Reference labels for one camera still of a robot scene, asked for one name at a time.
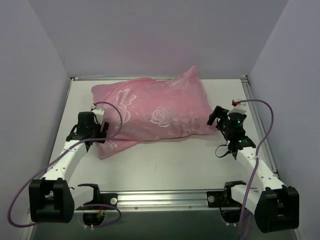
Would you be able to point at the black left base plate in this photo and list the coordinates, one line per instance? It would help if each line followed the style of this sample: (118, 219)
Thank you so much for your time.
(95, 212)

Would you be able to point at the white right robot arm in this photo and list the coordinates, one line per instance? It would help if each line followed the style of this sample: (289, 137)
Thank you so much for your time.
(275, 206)

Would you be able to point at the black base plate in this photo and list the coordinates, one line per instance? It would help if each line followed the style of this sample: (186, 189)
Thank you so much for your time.
(229, 209)
(95, 212)

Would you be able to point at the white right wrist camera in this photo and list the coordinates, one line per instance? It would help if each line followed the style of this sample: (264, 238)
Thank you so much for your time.
(239, 106)

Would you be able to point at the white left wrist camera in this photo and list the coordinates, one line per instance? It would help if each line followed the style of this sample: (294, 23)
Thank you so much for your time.
(99, 113)

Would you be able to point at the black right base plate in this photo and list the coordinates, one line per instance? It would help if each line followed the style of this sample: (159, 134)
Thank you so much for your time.
(229, 209)

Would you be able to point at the pink floral pillowcase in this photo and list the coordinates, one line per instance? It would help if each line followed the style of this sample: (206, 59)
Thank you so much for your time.
(146, 109)

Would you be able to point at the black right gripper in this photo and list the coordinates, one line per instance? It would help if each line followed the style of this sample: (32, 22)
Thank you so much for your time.
(219, 118)

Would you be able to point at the aluminium back rail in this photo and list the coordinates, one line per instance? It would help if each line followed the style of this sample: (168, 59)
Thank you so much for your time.
(123, 78)

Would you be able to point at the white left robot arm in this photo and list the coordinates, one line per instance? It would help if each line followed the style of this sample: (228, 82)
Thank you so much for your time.
(51, 198)

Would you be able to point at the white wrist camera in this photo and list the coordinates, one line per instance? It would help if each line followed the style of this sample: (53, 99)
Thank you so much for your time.
(99, 113)
(239, 106)

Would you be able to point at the aluminium front rail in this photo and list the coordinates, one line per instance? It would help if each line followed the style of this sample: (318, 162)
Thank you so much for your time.
(163, 201)

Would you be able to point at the aluminium right side rail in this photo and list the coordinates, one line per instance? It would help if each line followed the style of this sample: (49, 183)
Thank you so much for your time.
(264, 150)

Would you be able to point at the aluminium rail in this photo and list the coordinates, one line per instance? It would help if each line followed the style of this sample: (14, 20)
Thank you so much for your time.
(123, 78)
(264, 150)
(163, 201)

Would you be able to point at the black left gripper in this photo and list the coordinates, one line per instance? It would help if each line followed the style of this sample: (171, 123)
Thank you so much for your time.
(100, 129)

